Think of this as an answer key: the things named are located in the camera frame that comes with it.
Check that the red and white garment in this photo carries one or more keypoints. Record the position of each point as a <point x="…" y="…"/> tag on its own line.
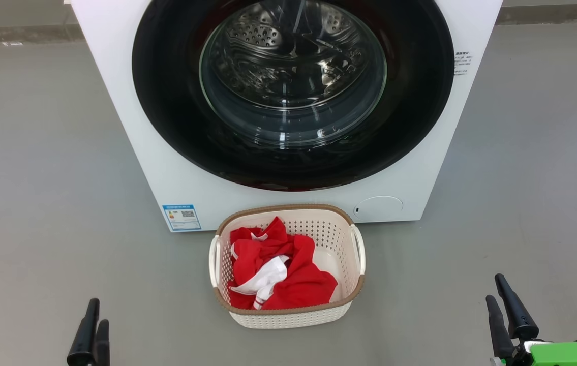
<point x="268" y="277"/>

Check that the small printed text sticker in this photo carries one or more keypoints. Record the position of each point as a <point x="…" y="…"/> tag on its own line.
<point x="462" y="63"/>

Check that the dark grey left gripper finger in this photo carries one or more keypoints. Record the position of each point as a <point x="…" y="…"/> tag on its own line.
<point x="84" y="340"/>
<point x="102" y="348"/>

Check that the cream perforated laundry basket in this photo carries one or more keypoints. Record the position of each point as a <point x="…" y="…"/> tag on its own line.
<point x="288" y="317"/>

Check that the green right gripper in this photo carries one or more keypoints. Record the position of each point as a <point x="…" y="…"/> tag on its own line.
<point x="563" y="356"/>

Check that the glass washing machine door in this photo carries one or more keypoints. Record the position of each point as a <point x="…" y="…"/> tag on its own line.
<point x="166" y="101"/>

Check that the blue energy label sticker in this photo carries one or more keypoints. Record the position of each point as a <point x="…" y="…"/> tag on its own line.
<point x="181" y="217"/>

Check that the white front-load washing machine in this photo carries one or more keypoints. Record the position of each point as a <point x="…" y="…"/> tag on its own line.
<point x="115" y="101"/>

